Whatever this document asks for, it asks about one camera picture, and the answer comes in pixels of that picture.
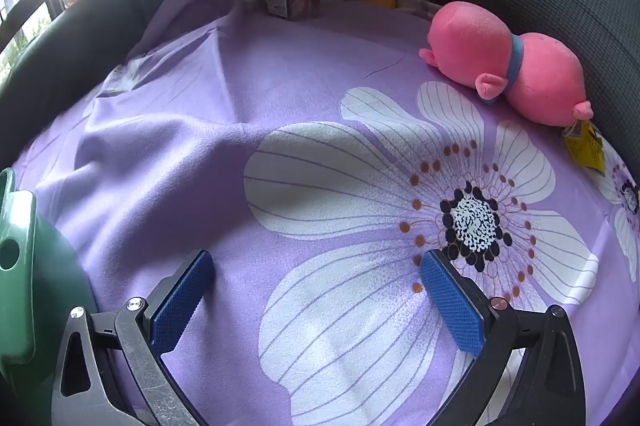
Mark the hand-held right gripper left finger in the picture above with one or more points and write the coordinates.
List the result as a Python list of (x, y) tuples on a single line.
[(182, 301)]

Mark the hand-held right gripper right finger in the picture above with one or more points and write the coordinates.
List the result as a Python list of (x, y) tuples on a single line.
[(450, 306)]

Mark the green plastic bowl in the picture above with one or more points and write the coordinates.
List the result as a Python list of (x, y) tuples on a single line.
[(50, 266)]

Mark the purple floral cloth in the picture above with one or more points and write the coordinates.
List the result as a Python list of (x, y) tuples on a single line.
[(200, 156)]

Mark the yellow hang tag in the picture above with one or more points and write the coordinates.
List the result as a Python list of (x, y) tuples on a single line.
[(586, 146)]

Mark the pink plush pig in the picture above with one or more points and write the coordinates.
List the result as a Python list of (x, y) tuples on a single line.
[(475, 41)]

